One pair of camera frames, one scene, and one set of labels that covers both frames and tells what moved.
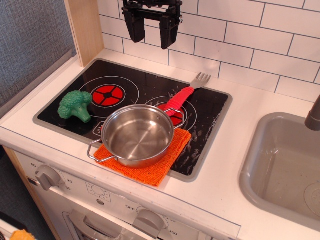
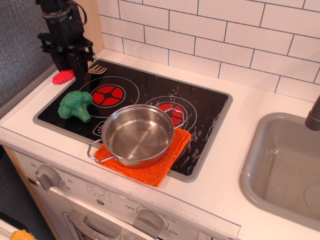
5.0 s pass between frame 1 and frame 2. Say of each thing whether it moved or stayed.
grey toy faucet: stayed
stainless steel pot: stayed
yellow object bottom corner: stayed
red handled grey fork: moved
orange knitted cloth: stayed
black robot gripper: moved
